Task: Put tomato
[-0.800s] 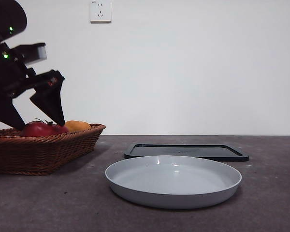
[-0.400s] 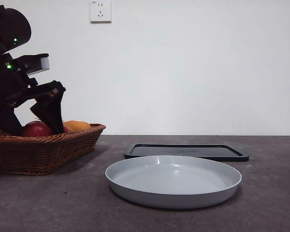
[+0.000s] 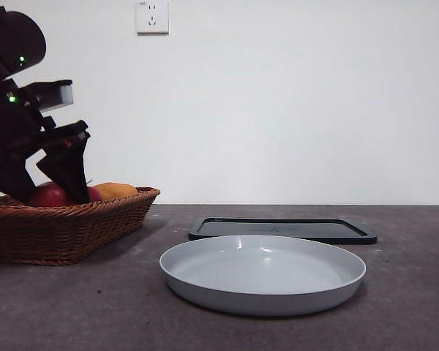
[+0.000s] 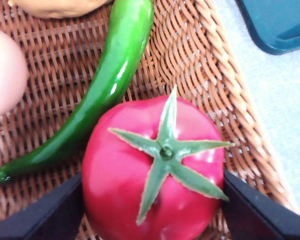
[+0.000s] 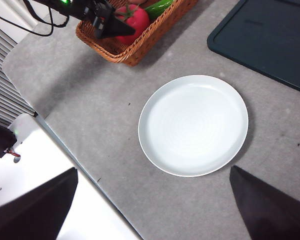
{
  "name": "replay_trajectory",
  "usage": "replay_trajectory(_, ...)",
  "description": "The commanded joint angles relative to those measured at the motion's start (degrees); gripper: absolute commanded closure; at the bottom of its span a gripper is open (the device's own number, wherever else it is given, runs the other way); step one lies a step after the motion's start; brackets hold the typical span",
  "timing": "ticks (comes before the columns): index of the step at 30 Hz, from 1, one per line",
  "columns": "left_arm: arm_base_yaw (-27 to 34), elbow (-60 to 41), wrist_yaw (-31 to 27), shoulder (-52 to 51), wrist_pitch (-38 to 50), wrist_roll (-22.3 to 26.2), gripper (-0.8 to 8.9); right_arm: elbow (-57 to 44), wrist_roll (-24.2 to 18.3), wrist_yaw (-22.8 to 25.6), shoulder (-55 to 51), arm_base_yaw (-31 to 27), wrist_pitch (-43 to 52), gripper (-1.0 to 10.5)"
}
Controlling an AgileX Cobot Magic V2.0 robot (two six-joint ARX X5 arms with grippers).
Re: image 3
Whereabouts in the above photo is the pale grey round plate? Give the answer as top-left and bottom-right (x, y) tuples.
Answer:
(159, 234), (367, 317)

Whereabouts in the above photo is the orange-yellow bread roll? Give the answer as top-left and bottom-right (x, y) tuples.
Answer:
(94, 182), (138, 201)

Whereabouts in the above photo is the brown wicker basket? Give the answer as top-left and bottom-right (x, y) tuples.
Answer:
(0, 186), (162, 267)

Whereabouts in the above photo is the white wall power socket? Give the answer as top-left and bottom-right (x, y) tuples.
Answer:
(136, 0), (170, 37)

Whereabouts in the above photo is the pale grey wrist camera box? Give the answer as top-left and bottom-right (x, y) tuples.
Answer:
(23, 79), (75, 113)

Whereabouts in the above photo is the red tomato with green stem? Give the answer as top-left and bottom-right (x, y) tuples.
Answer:
(28, 181), (103, 208)

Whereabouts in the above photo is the black rectangular tray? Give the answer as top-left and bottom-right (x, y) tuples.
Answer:
(187, 216), (378, 246)

